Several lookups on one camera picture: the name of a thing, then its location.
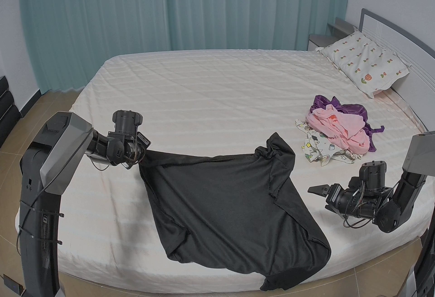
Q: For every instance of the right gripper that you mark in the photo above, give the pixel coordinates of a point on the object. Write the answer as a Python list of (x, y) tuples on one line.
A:
[(341, 200)]

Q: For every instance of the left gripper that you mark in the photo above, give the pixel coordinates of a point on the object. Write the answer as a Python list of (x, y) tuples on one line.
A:
[(141, 144)]

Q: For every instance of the black T-shirt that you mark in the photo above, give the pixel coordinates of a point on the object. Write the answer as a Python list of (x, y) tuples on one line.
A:
[(221, 204)]

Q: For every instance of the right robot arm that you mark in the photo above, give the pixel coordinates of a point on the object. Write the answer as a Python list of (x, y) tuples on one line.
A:
[(411, 180)]

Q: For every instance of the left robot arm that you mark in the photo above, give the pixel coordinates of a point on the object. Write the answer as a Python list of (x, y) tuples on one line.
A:
[(51, 153)]

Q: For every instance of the bed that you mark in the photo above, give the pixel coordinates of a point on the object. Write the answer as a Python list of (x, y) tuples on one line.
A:
[(204, 95)]

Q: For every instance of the white printed garment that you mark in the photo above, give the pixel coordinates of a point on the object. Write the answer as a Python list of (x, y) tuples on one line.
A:
[(316, 149)]

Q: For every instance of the pink garment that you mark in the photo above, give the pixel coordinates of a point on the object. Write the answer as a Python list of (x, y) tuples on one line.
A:
[(340, 129)]

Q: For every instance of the purple garment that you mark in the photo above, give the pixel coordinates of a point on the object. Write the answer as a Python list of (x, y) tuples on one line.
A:
[(353, 110)]

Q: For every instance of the blue-green curtain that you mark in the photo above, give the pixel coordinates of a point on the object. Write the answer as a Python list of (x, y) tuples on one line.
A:
[(95, 17), (255, 0)]

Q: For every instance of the white printed pillow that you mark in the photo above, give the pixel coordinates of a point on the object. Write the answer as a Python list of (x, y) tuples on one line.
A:
[(367, 57)]

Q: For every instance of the grey white bedside table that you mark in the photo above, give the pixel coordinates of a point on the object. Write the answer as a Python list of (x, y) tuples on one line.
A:
[(317, 41)]

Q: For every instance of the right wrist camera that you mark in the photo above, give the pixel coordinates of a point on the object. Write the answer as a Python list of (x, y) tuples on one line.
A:
[(355, 183)]

